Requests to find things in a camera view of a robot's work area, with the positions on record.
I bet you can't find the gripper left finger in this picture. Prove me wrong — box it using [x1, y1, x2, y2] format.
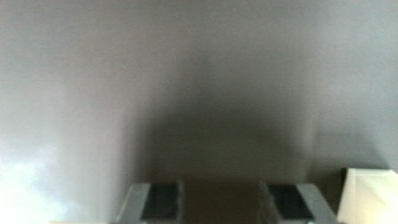
[116, 182, 185, 224]

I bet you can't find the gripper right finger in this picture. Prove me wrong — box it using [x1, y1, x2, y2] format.
[258, 182, 340, 224]

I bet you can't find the white cabinet door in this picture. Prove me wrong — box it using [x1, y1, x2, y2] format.
[338, 168, 398, 224]

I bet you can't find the white cabinet body box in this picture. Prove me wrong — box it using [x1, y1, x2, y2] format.
[0, 0, 398, 224]

